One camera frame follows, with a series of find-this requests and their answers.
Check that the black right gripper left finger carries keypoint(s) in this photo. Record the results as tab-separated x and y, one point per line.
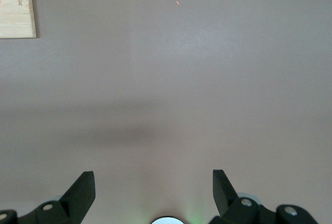
77	195

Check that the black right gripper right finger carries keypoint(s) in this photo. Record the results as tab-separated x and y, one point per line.
225	195

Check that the bamboo cutting board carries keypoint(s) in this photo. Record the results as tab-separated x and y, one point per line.
15	6

